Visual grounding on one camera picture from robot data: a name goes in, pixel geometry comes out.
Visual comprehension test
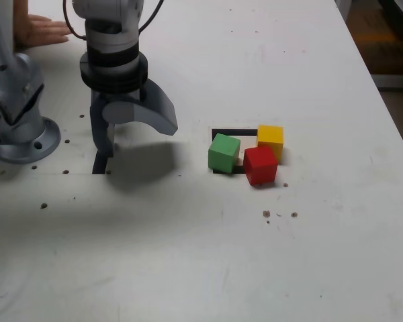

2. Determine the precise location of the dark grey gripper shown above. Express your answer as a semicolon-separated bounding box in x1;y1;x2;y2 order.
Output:
89;77;179;158

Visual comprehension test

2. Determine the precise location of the green cube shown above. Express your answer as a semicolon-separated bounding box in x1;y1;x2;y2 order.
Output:
208;133;241;174

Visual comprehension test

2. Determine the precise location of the red cube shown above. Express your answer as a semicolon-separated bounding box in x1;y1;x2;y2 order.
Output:
243;146;279;186

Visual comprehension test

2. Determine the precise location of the yellow cube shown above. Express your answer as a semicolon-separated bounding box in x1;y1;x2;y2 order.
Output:
256;124;285;162

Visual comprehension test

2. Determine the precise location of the black tape square outline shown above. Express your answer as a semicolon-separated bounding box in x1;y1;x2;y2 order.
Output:
210;127;259;175

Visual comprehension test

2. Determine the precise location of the person's hand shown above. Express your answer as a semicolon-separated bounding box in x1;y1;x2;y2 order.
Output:
12;14;71;49

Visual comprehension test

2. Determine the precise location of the black tape strip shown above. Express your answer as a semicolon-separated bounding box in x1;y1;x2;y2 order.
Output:
91;151;109;174

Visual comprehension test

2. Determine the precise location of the brown wooden cabinet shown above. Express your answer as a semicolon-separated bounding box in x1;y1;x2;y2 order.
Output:
347;0;403;76

